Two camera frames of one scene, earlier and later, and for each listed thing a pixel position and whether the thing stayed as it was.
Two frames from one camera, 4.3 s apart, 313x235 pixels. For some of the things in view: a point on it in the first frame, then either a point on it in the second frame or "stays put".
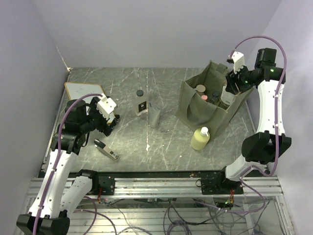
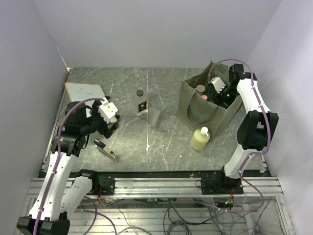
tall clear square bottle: [141, 101] stays put
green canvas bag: [204, 102] stays put
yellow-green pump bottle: [200, 137] stays put
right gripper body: [242, 79] to [228, 95]
